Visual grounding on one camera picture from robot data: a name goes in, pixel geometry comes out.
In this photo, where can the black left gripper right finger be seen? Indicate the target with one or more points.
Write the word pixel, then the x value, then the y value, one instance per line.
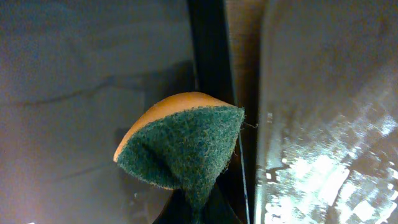
pixel 217 209

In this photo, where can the small black tray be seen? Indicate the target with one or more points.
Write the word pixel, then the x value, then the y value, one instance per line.
pixel 75 75

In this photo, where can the large brown serving tray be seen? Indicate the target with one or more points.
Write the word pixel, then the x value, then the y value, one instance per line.
pixel 327 134

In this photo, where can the orange green scrub sponge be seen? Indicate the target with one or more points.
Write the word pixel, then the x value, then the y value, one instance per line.
pixel 182 142

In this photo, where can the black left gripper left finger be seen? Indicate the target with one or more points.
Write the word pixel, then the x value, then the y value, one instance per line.
pixel 176 211

